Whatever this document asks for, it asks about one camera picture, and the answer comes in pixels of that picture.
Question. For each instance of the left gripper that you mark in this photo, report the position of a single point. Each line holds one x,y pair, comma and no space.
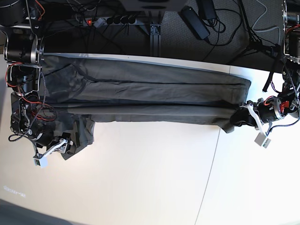
264,112

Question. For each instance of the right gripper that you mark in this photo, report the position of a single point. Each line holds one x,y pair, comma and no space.
53,143

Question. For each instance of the dark grey T-shirt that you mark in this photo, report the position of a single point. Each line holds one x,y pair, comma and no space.
86,91

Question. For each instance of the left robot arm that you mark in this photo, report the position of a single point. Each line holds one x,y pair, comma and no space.
286,52

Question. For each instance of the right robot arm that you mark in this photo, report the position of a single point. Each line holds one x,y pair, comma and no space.
21,23

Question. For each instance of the black power adapter brick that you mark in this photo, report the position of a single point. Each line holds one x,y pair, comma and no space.
194,23

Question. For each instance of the white plug adapter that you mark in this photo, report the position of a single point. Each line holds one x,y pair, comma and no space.
99,22

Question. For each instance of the white power strip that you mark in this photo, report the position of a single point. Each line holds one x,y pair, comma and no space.
115,21

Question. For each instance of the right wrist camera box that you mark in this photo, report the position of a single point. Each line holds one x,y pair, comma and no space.
42,162

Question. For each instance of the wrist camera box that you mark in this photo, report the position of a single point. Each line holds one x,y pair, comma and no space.
262,140
42,162

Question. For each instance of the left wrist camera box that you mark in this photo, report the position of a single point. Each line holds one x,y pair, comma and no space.
262,140

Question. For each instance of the aluminium table frame post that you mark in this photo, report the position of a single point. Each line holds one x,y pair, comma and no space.
155,20

